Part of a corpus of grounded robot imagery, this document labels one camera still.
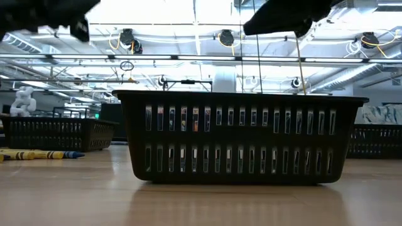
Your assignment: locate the black cable with coil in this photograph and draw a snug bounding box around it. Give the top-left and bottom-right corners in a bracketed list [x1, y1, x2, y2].
[252, 0, 264, 94]

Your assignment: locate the black cabinet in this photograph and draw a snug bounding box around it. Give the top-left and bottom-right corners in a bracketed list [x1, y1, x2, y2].
[99, 102, 126, 141]

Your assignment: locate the blue white wall picture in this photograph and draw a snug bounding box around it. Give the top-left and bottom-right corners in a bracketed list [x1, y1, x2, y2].
[361, 102, 402, 126]

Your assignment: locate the blue crayon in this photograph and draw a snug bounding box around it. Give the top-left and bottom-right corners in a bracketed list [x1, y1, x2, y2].
[62, 151, 86, 159]

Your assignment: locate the white robot figure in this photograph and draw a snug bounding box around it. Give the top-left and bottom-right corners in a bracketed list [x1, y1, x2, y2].
[9, 86, 38, 118]

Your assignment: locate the black slotted plastic basket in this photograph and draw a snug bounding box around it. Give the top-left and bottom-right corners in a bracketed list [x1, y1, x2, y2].
[1, 116, 119, 153]
[346, 123, 402, 159]
[112, 90, 370, 185]

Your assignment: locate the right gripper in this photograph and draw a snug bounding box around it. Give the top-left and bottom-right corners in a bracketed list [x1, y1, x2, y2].
[243, 0, 334, 38]

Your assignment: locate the yellow crayon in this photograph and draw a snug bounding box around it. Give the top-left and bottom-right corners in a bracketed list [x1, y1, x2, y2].
[0, 151, 36, 161]
[0, 148, 48, 153]
[30, 150, 65, 160]

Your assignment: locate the black metal cage frame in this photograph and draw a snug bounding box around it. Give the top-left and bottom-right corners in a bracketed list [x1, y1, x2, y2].
[52, 106, 95, 119]

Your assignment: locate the grey ceiling pipe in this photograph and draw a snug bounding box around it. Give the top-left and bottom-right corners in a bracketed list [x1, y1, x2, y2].
[0, 78, 139, 84]

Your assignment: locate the hanging black cable ring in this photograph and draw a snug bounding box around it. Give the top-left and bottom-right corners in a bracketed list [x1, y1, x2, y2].
[119, 60, 135, 72]

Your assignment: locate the black stand frame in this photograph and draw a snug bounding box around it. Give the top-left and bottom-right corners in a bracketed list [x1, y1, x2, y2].
[162, 79, 214, 92]

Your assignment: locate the thin black hanging cable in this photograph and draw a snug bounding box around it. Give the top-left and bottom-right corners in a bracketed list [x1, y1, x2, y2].
[238, 0, 244, 94]

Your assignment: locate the long ceiling light rail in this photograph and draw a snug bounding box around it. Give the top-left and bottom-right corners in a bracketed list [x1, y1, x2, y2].
[0, 53, 402, 63]

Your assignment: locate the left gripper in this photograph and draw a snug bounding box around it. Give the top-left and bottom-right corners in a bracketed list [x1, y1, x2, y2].
[40, 0, 101, 43]

